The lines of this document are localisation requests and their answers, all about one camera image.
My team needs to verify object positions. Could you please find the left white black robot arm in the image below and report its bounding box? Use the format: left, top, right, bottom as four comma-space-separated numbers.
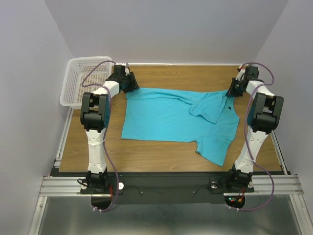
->
78, 63, 139, 193

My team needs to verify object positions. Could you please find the white perforated plastic basket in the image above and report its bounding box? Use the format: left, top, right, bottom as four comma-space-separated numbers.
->
60, 56, 112, 109

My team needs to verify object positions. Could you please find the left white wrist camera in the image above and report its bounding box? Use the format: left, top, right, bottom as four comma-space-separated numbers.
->
113, 62, 130, 74

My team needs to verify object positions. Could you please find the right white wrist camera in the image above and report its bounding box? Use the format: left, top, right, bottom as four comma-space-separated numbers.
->
235, 65, 245, 81

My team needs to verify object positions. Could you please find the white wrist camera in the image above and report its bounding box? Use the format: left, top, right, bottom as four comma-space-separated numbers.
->
113, 62, 130, 74
235, 65, 245, 81

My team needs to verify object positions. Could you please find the turquoise blue t shirt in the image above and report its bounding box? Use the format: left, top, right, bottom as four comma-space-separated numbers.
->
121, 88, 240, 166

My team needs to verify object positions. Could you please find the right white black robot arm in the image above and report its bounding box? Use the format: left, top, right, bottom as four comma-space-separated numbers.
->
226, 62, 284, 190

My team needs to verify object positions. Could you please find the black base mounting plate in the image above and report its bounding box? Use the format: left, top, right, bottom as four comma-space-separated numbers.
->
77, 172, 254, 207

